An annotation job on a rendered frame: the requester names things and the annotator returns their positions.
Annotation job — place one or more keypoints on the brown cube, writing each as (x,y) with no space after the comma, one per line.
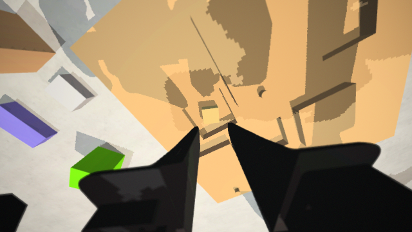
(21,49)

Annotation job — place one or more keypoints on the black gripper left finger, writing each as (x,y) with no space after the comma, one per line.
(172,179)

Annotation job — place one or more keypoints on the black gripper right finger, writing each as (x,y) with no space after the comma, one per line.
(273,171)

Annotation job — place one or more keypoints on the orange puzzle board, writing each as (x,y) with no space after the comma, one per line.
(301,73)

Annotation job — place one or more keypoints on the purple rectangular block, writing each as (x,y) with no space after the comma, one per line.
(24,125)

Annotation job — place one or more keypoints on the yellow rectangular block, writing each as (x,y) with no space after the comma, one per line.
(210,114)

